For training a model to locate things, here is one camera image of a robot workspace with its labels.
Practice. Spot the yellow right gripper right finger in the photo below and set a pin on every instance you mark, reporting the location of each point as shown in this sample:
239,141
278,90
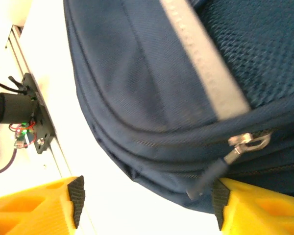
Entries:
259,215

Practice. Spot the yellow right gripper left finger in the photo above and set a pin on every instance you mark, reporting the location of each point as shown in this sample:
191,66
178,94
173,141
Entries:
27,215

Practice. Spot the navy blue student backpack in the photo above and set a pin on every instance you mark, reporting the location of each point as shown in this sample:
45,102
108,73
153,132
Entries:
149,85

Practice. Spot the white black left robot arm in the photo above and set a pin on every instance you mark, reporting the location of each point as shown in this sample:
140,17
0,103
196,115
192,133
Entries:
14,107

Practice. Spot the small control circuit board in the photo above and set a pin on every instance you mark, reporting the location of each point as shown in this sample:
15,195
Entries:
20,139

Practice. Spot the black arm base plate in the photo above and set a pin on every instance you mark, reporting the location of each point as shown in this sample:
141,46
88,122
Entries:
41,122

